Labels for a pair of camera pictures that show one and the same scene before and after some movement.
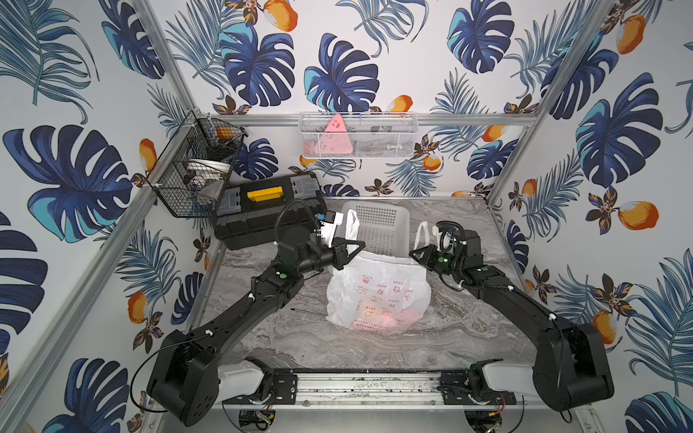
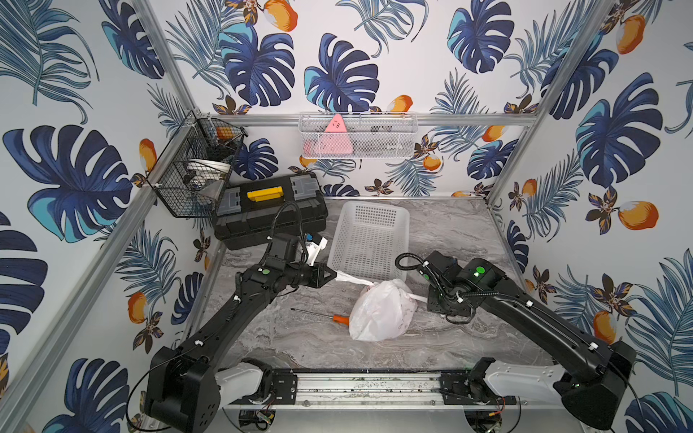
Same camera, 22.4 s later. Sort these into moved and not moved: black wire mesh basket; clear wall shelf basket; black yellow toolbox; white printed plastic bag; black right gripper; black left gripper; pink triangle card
Moved: white printed plastic bag; black right gripper; black left gripper
Not moved: black wire mesh basket; black yellow toolbox; pink triangle card; clear wall shelf basket
